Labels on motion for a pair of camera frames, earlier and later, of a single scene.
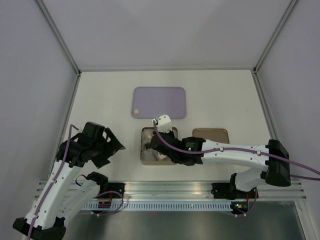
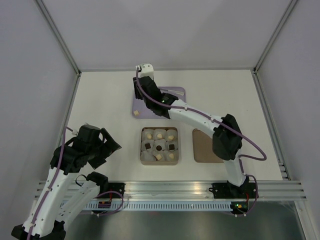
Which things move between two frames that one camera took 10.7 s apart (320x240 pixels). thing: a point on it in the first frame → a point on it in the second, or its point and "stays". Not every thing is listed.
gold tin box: (150, 157) stays
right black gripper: (170, 134) → (137, 95)
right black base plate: (229, 190) stays
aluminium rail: (196, 190) stays
